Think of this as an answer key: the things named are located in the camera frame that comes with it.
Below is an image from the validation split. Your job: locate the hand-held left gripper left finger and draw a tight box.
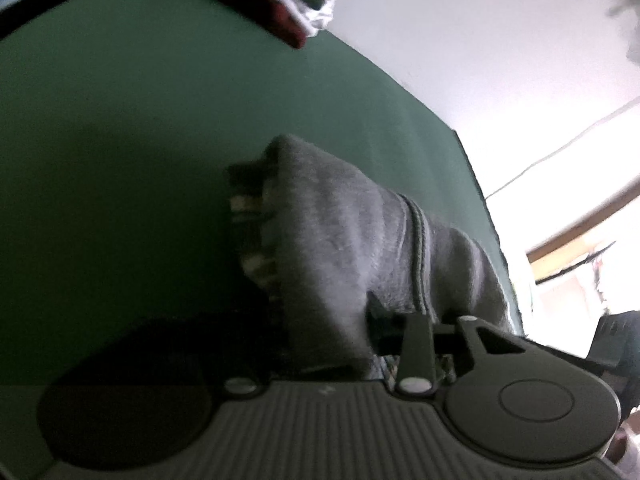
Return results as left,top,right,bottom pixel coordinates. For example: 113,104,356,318
135,310,281,398

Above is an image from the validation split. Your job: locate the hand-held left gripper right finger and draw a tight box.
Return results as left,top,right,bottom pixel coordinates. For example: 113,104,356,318
366,291,523,396

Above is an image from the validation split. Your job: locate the grey knitted striped sweater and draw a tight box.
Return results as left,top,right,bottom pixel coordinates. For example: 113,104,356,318
225,133,513,381

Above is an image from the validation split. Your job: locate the dark red folded garment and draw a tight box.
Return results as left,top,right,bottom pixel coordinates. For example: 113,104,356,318
165,0,308,50

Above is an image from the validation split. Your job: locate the wooden door frame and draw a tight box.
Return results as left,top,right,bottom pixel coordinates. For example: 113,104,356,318
525,172,640,263

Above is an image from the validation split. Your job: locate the white wall cable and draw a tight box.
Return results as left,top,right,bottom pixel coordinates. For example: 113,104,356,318
485,100,640,198

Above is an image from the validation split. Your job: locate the white wall box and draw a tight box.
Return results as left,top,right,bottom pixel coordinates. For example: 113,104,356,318
605,0,640,66

